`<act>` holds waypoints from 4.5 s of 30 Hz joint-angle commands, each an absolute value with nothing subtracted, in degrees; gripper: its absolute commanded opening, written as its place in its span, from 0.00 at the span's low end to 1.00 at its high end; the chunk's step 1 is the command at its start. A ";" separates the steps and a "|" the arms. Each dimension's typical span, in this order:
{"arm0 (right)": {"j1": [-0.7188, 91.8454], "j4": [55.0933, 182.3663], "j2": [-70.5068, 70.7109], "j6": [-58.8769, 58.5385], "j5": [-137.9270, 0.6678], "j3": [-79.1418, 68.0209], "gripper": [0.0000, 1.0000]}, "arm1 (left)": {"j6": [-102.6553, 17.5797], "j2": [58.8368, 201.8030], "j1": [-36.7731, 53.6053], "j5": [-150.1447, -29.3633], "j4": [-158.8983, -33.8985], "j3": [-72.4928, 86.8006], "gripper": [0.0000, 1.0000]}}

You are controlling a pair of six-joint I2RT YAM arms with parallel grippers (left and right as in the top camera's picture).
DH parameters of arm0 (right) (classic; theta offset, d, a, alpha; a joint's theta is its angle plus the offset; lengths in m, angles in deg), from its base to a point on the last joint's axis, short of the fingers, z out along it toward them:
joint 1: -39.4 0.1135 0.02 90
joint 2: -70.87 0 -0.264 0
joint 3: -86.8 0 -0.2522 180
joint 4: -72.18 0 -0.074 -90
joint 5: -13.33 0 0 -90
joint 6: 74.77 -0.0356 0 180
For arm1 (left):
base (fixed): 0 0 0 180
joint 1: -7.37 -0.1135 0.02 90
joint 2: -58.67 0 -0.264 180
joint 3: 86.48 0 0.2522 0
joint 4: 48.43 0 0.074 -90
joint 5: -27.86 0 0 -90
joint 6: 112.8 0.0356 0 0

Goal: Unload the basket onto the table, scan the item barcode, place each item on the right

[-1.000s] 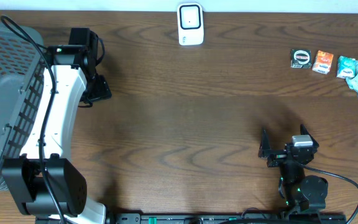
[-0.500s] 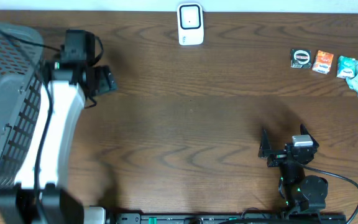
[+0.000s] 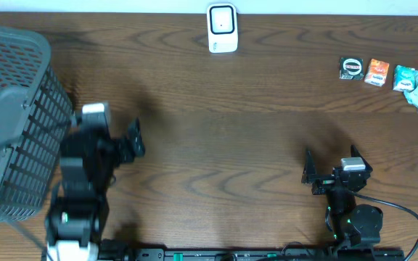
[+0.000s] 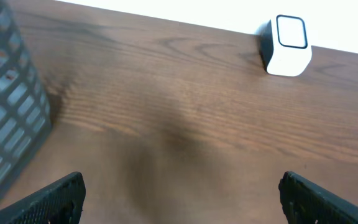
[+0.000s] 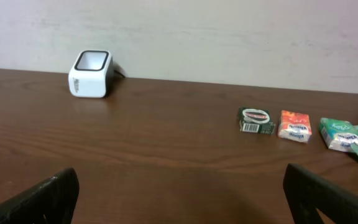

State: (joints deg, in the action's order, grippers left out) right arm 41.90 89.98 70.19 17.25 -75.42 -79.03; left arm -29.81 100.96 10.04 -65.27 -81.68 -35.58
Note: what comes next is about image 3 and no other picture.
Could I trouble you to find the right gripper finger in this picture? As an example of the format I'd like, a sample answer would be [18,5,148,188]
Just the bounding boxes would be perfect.
[301,149,318,183]
[351,145,372,173]

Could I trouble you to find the orange tissue pack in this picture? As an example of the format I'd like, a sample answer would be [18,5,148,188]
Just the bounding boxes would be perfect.
[364,59,390,87]

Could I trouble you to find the dark green round-logo packet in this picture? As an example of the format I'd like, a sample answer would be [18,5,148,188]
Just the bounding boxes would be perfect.
[339,57,364,80]

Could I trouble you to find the green tissue pack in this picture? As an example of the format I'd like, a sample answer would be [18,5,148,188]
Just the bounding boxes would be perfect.
[393,65,416,92]

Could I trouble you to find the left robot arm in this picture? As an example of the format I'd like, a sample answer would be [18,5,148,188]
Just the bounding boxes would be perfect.
[43,119,145,260]

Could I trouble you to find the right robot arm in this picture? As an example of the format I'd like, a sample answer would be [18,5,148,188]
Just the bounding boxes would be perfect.
[301,146,383,260]

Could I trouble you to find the white barcode scanner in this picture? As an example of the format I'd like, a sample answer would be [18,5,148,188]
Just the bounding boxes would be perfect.
[207,3,239,54]

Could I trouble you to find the grey plastic shopping basket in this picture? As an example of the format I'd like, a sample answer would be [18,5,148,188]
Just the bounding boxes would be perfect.
[0,26,73,222]

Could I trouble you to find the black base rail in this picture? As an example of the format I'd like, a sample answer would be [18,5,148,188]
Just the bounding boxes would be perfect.
[97,246,405,261]

